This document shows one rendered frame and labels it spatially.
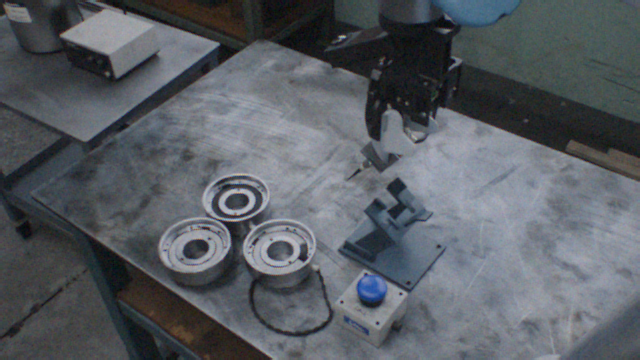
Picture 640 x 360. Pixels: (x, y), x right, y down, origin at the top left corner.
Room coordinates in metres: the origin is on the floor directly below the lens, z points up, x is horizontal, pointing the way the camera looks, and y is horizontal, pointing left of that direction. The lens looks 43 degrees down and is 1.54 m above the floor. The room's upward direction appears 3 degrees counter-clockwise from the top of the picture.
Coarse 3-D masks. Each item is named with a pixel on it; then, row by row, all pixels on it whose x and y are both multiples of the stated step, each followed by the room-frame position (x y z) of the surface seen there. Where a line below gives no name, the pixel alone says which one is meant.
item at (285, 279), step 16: (272, 224) 0.65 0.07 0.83; (288, 224) 0.65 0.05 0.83; (256, 240) 0.63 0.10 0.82; (272, 240) 0.63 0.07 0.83; (288, 240) 0.62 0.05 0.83; (304, 240) 0.63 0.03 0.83; (272, 256) 0.62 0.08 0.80; (256, 272) 0.56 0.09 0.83; (272, 272) 0.56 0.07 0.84; (288, 272) 0.56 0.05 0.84; (304, 272) 0.57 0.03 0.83
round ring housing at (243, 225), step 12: (216, 180) 0.75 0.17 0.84; (228, 180) 0.76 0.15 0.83; (240, 180) 0.76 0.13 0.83; (252, 180) 0.75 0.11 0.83; (204, 192) 0.72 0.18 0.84; (228, 192) 0.73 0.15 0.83; (240, 192) 0.73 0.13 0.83; (264, 192) 0.73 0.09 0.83; (204, 204) 0.70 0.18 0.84; (228, 204) 0.72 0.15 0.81; (240, 204) 0.73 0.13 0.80; (252, 204) 0.70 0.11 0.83; (264, 204) 0.69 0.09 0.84; (216, 216) 0.67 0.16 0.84; (252, 216) 0.67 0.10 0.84; (264, 216) 0.68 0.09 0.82; (228, 228) 0.66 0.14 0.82; (240, 228) 0.66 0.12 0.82
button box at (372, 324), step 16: (368, 272) 0.54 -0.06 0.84; (352, 288) 0.52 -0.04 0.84; (336, 304) 0.50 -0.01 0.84; (352, 304) 0.49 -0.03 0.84; (368, 304) 0.49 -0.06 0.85; (384, 304) 0.49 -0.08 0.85; (400, 304) 0.49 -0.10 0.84; (336, 320) 0.50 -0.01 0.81; (352, 320) 0.48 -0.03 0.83; (368, 320) 0.47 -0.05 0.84; (384, 320) 0.47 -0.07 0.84; (368, 336) 0.46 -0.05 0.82; (384, 336) 0.46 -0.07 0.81
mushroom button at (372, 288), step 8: (360, 280) 0.51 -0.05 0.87; (368, 280) 0.51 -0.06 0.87; (376, 280) 0.51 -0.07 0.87; (360, 288) 0.50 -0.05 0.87; (368, 288) 0.50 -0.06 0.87; (376, 288) 0.50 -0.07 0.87; (384, 288) 0.50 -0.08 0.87; (360, 296) 0.49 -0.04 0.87; (368, 296) 0.49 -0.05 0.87; (376, 296) 0.48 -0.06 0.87; (384, 296) 0.49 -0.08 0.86
